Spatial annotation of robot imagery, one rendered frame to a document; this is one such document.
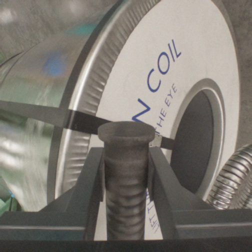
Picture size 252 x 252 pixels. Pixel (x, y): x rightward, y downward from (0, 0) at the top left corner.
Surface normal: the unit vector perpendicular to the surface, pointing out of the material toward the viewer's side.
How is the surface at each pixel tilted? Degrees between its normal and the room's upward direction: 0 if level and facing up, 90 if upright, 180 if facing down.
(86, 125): 89
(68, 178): 89
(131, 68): 90
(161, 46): 90
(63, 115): 47
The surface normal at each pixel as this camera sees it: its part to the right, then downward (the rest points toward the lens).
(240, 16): -0.62, 0.58
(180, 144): -0.68, -0.14
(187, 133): -0.70, 0.15
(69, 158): 0.69, 0.18
